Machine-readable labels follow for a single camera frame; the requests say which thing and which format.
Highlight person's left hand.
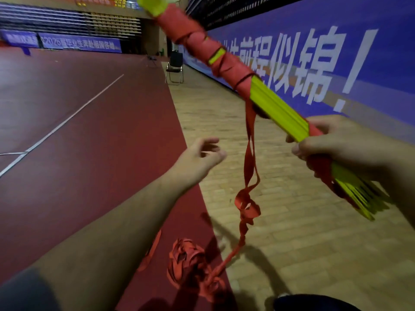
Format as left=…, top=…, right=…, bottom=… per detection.
left=167, top=136, right=227, bottom=192

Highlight person's right hand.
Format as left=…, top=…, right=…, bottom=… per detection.
left=285, top=114, right=401, bottom=184

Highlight bundle of yellow rungs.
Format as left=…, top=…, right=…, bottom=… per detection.
left=137, top=0, right=393, bottom=221

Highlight person's left forearm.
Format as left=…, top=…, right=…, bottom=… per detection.
left=29, top=173, right=202, bottom=311

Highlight person's right forearm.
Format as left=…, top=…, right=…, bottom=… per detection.
left=381, top=142, right=415, bottom=231

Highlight black folding chair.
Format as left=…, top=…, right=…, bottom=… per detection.
left=165, top=50, right=185, bottom=86

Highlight black right trouser leg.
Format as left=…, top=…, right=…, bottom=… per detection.
left=273, top=294, right=352, bottom=311

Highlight blue banner with white print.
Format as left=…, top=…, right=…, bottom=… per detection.
left=0, top=29, right=40, bottom=49
left=38, top=32, right=123, bottom=54

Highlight rows of bleacher seats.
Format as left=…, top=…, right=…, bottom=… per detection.
left=0, top=2, right=144, bottom=40

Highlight dark left sleeve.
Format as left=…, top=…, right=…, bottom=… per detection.
left=0, top=266, right=63, bottom=311

